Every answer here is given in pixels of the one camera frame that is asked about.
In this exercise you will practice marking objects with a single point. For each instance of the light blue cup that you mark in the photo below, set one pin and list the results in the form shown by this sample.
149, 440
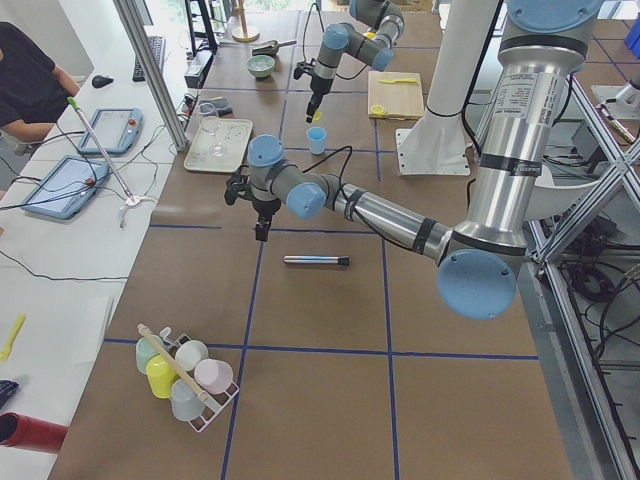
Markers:
316, 137

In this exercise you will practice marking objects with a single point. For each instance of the wooden mug tree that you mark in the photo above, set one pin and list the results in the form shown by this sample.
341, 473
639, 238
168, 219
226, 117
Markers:
244, 33

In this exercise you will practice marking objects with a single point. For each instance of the grey folded cloth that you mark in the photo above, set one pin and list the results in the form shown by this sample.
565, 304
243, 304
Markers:
222, 106

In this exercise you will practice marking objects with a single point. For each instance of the red bottle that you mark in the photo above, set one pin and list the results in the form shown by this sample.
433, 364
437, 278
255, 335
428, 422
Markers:
33, 434

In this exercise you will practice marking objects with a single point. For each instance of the far teach pendant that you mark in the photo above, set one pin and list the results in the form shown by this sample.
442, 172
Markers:
117, 129

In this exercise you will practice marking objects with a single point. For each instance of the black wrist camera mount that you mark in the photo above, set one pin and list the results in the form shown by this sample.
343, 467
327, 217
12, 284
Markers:
237, 187

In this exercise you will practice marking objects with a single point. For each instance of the lemon half on board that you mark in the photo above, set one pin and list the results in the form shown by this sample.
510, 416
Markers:
378, 110

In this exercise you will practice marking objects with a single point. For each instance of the aluminium frame post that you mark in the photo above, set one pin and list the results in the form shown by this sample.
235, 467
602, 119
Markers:
132, 23

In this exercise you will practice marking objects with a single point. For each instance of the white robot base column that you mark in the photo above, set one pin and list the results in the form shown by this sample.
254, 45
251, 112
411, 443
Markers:
436, 144

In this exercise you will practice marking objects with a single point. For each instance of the cream bear tray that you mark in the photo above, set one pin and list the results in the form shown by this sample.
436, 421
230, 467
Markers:
234, 134

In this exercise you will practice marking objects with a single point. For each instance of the clear wine glass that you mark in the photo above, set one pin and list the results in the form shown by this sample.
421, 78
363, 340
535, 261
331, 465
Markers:
210, 123

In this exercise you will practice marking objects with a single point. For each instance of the near teach pendant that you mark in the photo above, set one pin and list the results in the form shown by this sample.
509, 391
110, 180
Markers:
66, 189

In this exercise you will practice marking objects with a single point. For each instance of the person in black shirt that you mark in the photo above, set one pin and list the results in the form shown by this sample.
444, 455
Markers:
34, 89

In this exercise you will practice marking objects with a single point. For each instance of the metal muddler black tip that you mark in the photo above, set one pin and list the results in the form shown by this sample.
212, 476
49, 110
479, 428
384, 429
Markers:
316, 260

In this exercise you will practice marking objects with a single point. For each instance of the bamboo cutting board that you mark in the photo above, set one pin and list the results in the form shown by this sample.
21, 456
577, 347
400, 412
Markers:
402, 102

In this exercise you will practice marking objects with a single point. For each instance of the metal ice scoop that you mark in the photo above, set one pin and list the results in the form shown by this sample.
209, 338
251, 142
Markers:
272, 47

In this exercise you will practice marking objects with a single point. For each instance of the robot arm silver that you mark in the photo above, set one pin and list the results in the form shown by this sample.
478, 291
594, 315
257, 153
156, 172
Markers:
478, 260
383, 17

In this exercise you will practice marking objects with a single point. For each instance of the white cup rack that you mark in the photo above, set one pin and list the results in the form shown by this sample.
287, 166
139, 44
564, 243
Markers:
182, 371

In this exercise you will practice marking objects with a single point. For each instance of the green bowl of ice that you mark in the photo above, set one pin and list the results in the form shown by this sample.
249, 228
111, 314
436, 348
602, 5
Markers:
261, 66

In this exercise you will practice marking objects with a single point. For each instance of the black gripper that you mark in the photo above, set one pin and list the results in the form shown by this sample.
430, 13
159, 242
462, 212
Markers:
317, 90
264, 206

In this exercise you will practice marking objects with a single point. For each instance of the teach pendant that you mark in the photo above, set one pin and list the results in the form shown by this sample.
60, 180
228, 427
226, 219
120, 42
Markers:
66, 189
117, 129

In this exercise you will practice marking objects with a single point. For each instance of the yellow plastic knife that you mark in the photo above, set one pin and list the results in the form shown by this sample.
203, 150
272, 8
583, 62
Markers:
398, 81

